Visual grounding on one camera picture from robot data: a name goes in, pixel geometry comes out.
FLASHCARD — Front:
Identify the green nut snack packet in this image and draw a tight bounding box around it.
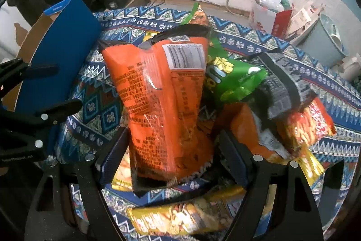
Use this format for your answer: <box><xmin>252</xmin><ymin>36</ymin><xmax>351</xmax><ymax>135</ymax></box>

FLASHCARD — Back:
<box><xmin>181</xmin><ymin>2</ymin><xmax>210</xmax><ymax>27</ymax></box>

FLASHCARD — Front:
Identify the blue cardboard box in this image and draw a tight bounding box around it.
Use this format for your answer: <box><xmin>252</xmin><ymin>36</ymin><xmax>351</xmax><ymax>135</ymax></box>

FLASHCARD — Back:
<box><xmin>2</xmin><ymin>0</ymin><xmax>102</xmax><ymax>114</ymax></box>

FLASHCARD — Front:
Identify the red orange snack packet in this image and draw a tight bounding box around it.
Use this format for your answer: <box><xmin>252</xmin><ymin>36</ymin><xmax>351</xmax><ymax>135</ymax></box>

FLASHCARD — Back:
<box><xmin>277</xmin><ymin>97</ymin><xmax>337</xmax><ymax>157</ymax></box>

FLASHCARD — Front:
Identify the orange green snack bag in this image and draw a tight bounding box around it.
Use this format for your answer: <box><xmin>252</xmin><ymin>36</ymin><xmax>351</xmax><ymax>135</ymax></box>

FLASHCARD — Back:
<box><xmin>216</xmin><ymin>102</ymin><xmax>291</xmax><ymax>164</ymax></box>

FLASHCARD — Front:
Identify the blue patterned tablecloth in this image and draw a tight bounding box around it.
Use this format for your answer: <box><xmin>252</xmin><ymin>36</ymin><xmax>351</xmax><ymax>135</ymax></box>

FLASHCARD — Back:
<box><xmin>55</xmin><ymin>7</ymin><xmax>360</xmax><ymax>240</ymax></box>

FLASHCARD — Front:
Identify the small yellow snack packet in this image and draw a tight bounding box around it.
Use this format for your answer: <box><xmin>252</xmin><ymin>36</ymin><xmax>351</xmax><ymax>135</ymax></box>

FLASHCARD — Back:
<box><xmin>293</xmin><ymin>147</ymin><xmax>324</xmax><ymax>186</ymax></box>

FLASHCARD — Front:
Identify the small cardboard box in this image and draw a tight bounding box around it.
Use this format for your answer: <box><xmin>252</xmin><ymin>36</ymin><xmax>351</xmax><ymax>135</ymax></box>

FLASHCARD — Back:
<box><xmin>125</xmin><ymin>0</ymin><xmax>150</xmax><ymax>8</ymax></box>

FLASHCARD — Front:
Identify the light blue trash bin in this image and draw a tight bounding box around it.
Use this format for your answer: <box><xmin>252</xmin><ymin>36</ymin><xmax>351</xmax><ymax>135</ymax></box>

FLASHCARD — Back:
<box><xmin>299</xmin><ymin>13</ymin><xmax>349</xmax><ymax>68</ymax></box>

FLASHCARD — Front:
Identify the black grey snack bag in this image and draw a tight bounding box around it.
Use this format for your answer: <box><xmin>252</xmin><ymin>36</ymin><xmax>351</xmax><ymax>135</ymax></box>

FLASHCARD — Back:
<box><xmin>246</xmin><ymin>51</ymin><xmax>316</xmax><ymax>120</ymax></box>

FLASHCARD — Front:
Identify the white red paper bag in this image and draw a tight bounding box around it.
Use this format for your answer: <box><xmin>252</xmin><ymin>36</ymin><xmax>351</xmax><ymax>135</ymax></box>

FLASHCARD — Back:
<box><xmin>250</xmin><ymin>0</ymin><xmax>294</xmax><ymax>39</ymax></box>

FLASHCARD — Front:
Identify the long yellow snack pack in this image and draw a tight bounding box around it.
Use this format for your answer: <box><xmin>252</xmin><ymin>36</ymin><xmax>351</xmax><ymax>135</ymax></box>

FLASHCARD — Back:
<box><xmin>127</xmin><ymin>186</ymin><xmax>245</xmax><ymax>236</ymax></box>

